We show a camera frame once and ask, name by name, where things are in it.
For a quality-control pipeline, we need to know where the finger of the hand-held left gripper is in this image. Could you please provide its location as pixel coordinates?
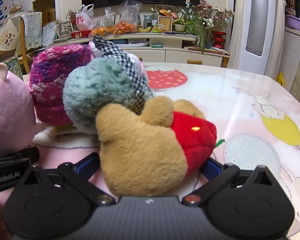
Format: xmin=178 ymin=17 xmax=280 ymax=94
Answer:
xmin=0 ymin=146 xmax=40 ymax=195

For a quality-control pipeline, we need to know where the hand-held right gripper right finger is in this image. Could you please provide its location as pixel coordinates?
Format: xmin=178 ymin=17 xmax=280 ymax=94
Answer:
xmin=182 ymin=157 xmax=287 ymax=207

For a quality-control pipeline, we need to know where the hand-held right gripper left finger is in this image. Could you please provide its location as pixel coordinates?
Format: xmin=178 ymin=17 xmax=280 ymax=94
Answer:
xmin=11 ymin=152 xmax=115 ymax=207

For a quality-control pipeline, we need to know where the brown and red bear plush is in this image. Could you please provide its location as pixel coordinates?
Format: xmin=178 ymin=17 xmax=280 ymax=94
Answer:
xmin=95 ymin=95 xmax=225 ymax=197

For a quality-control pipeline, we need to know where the pink plush toy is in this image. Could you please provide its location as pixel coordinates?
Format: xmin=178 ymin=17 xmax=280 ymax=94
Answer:
xmin=0 ymin=63 xmax=44 ymax=158

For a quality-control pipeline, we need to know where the green printed cardboard box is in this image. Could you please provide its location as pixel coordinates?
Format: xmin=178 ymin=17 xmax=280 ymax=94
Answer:
xmin=2 ymin=55 xmax=24 ymax=77

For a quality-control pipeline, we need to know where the teal knitted hat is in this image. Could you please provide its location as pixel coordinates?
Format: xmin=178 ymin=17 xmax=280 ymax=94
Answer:
xmin=62 ymin=57 xmax=154 ymax=134

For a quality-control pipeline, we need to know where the magenta knitted hat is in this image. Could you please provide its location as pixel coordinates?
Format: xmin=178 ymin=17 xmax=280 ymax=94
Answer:
xmin=27 ymin=44 xmax=93 ymax=125

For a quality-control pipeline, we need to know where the cream TV cabinet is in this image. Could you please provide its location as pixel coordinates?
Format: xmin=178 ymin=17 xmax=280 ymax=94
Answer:
xmin=49 ymin=4 xmax=230 ymax=68

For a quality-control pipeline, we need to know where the gingham cloth toy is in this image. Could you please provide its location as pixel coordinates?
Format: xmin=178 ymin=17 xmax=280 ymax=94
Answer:
xmin=88 ymin=36 xmax=152 ymax=115

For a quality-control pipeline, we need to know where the stack of papers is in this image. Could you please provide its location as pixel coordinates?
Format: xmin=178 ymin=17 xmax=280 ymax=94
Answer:
xmin=185 ymin=45 xmax=230 ymax=55

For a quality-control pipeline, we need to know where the red candle stand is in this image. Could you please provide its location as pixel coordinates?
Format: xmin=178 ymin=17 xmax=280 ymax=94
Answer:
xmin=212 ymin=31 xmax=227 ymax=49

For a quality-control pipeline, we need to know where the white tray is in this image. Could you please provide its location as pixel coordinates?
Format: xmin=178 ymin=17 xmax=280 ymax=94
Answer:
xmin=126 ymin=41 xmax=150 ymax=48

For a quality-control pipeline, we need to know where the red box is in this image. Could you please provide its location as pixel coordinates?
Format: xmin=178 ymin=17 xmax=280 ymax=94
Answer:
xmin=71 ymin=29 xmax=92 ymax=39

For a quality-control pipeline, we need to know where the small plastic bag of oranges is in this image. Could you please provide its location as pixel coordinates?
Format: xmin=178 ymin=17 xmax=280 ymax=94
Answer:
xmin=90 ymin=7 xmax=117 ymax=37

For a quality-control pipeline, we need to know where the cartoon print paper bag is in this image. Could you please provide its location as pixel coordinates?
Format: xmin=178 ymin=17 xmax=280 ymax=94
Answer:
xmin=0 ymin=17 xmax=22 ymax=53

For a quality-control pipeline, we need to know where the white printed paper sheet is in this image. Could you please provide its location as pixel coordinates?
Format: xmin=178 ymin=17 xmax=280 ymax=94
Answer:
xmin=42 ymin=21 xmax=59 ymax=47

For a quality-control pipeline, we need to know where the white lantern holder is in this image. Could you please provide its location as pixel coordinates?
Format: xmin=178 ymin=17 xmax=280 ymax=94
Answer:
xmin=57 ymin=20 xmax=74 ymax=37

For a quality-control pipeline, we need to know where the large plastic bag of tangerines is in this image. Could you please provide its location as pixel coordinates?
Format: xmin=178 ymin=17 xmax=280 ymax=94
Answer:
xmin=114 ymin=0 xmax=142 ymax=35

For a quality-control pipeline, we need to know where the potted spider plant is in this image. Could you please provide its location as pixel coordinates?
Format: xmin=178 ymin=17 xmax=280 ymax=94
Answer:
xmin=174 ymin=12 xmax=213 ymax=53

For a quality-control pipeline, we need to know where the white and red plastic bag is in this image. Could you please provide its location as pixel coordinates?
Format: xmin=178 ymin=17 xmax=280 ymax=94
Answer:
xmin=76 ymin=4 xmax=94 ymax=30

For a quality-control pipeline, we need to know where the wooden chair with lace cover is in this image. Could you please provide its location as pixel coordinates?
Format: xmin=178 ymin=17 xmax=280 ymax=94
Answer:
xmin=16 ymin=12 xmax=44 ymax=74

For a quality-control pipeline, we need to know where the wooden framed plaque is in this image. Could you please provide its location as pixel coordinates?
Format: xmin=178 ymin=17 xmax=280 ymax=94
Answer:
xmin=157 ymin=15 xmax=173 ymax=33

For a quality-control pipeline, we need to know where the artificial flower bouquet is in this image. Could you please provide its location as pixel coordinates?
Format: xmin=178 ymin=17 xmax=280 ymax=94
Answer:
xmin=185 ymin=0 xmax=235 ymax=30

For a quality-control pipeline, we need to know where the white standing air conditioner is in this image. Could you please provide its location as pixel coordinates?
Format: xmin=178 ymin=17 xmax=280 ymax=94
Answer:
xmin=234 ymin=0 xmax=278 ymax=75

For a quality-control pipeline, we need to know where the glass bottle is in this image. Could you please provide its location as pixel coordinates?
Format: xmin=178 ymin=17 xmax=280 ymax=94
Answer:
xmin=151 ymin=7 xmax=159 ymax=28

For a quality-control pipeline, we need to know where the purple basin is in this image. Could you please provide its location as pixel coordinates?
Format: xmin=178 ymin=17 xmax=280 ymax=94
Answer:
xmin=285 ymin=14 xmax=300 ymax=33

